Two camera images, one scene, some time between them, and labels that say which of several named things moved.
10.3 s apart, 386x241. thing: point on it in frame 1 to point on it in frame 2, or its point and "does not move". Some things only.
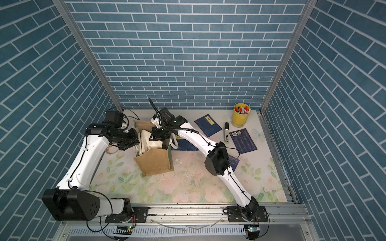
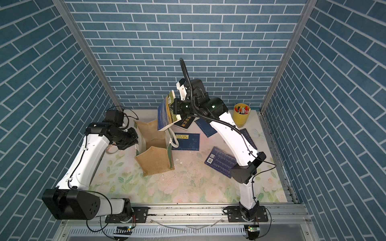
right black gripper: [157, 137] to [178, 103]
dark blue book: [208, 125] does not move
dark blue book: [184, 145] does not move
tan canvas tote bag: [153, 156] does not move
